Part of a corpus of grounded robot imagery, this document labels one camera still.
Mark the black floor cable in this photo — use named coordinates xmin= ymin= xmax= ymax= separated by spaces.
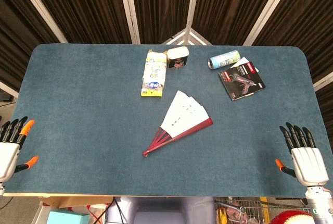
xmin=89 ymin=197 xmax=123 ymax=224

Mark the yellow white snack package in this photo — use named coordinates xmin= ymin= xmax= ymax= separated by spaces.
xmin=140 ymin=49 xmax=168 ymax=97

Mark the brown pleated partition screen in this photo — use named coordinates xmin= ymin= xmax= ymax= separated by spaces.
xmin=0 ymin=0 xmax=333 ymax=102

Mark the small white black box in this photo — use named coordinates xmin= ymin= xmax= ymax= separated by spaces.
xmin=166 ymin=47 xmax=190 ymax=69

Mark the purple robot torso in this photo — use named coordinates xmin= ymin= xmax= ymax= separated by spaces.
xmin=106 ymin=196 xmax=216 ymax=224

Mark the blue felt table mat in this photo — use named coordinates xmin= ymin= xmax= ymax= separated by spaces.
xmin=4 ymin=43 xmax=329 ymax=198

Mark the blue white beverage can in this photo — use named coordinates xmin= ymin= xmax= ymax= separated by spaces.
xmin=207 ymin=49 xmax=240 ymax=70

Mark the teal box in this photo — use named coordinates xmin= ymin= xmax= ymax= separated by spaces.
xmin=46 ymin=210 xmax=91 ymax=224

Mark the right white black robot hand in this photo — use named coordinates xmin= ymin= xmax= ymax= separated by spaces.
xmin=275 ymin=122 xmax=330 ymax=187

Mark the wire mesh basket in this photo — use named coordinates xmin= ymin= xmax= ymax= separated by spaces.
xmin=214 ymin=197 xmax=313 ymax=224

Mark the black glue gun package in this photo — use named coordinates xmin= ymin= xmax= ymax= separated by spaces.
xmin=217 ymin=61 xmax=266 ymax=102

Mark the red ribbed paper folding fan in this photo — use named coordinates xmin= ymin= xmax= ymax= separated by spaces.
xmin=142 ymin=90 xmax=214 ymax=158

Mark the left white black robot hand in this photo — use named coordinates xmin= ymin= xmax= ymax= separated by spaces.
xmin=0 ymin=116 xmax=40 ymax=183

